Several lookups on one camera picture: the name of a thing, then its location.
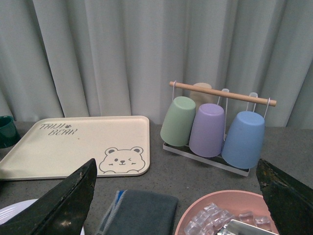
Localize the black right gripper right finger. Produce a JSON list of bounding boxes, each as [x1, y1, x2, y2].
[[256, 159, 313, 235]]

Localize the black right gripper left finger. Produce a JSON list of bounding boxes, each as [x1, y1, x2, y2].
[[0, 158, 97, 235]]

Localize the white plate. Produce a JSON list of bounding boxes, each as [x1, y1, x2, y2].
[[0, 194, 86, 235]]

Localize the pink bowl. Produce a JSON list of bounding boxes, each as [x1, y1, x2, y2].
[[175, 190, 279, 235]]

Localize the metal scoop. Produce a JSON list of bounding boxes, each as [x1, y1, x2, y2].
[[217, 219, 275, 235]]

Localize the cream bear tray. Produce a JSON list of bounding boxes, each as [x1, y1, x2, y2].
[[0, 116, 150, 180]]

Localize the grey blue cloth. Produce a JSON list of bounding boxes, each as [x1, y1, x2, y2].
[[95, 189, 179, 235]]

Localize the blue plastic cup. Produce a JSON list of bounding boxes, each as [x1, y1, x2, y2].
[[222, 111, 265, 169]]

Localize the clear fake ice cubes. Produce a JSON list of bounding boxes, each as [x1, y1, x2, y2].
[[184, 203, 272, 235]]

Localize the dark green mug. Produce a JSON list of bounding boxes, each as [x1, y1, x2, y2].
[[0, 116, 21, 148]]

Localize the purple plastic cup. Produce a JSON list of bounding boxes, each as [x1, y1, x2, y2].
[[189, 103, 225, 158]]

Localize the green plastic cup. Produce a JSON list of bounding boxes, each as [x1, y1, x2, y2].
[[160, 96, 196, 146]]

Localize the beige plastic cup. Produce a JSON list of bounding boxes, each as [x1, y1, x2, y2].
[[189, 83, 214, 111]]

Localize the grey curtain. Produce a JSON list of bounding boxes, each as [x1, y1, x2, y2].
[[0, 0, 313, 129]]

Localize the white cup rack wooden handle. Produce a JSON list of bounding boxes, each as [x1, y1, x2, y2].
[[162, 80, 278, 177]]

